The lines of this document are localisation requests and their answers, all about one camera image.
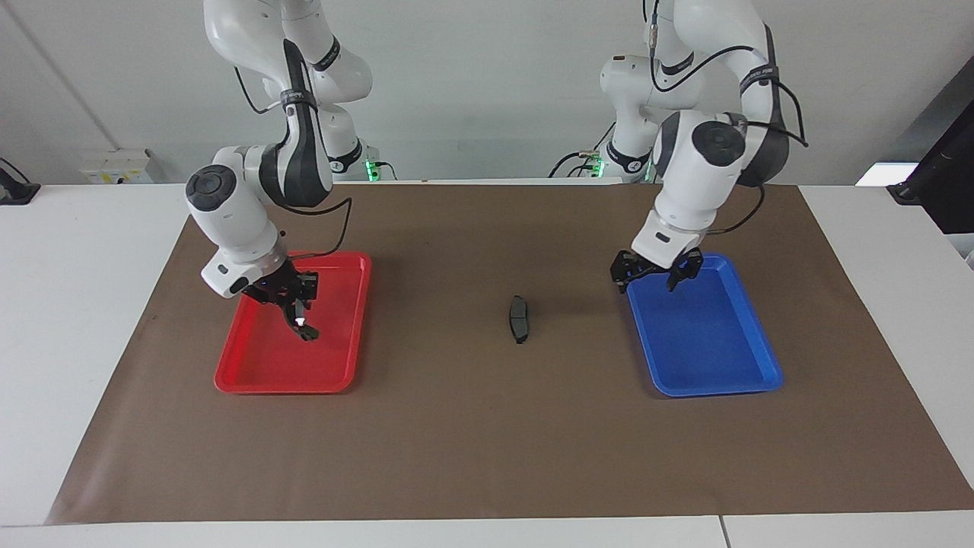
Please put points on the brown paper table mat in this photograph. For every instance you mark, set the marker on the brown paper table mat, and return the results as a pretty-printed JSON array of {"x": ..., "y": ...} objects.
[{"x": 487, "y": 441}]

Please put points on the white wall socket box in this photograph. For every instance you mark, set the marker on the white wall socket box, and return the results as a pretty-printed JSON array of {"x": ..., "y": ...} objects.
[{"x": 114, "y": 166}]

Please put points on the red plastic tray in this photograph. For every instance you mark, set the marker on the red plastic tray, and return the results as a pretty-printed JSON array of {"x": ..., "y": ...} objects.
[{"x": 335, "y": 358}]

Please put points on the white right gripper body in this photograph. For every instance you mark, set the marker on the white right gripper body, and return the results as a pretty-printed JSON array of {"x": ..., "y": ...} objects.
[{"x": 240, "y": 274}]

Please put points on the black monitor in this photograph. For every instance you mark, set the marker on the black monitor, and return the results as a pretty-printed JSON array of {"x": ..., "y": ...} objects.
[{"x": 943, "y": 183}]

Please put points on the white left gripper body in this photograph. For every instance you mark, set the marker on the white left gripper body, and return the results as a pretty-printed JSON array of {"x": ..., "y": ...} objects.
[{"x": 666, "y": 243}]

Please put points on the blue plastic tray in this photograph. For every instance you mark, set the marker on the blue plastic tray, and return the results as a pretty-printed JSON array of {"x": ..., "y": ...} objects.
[{"x": 708, "y": 342}]

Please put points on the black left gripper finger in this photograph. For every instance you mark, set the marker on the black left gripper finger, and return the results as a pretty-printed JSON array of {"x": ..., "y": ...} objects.
[
  {"x": 689, "y": 270},
  {"x": 628, "y": 270}
]

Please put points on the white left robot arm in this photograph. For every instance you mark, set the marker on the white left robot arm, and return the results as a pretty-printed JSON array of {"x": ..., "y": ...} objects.
[{"x": 700, "y": 175}]

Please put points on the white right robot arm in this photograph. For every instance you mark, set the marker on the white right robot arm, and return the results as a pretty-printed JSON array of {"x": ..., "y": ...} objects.
[{"x": 228, "y": 221}]

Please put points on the dark brake pad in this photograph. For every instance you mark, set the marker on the dark brake pad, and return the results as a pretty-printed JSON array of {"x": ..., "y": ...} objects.
[{"x": 519, "y": 320}]

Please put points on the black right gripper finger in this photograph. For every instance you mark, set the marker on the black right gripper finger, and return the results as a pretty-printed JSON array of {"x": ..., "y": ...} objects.
[
  {"x": 308, "y": 288},
  {"x": 274, "y": 289}
]

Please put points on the white flat box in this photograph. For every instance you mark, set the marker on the white flat box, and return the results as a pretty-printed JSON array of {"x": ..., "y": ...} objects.
[{"x": 883, "y": 175}]

